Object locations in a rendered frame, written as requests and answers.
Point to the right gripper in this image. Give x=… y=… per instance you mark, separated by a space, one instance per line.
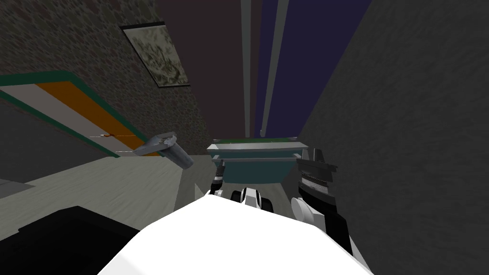
x=315 y=169

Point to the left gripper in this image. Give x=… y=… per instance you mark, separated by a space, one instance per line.
x=221 y=168

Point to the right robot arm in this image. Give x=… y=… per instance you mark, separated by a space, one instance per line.
x=324 y=214

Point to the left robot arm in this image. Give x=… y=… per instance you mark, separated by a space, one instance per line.
x=217 y=184

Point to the teal table with grey top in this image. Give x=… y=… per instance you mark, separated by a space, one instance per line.
x=254 y=170

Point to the grey cylinder with flat bar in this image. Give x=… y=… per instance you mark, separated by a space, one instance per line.
x=174 y=151

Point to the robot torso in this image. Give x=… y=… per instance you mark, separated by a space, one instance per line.
x=237 y=240

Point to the dark blue door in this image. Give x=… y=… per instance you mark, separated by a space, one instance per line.
x=305 y=65

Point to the framed pale green picture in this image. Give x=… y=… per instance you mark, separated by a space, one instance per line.
x=158 y=55

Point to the orange grey green-edged rug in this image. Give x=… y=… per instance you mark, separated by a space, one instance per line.
x=72 y=105

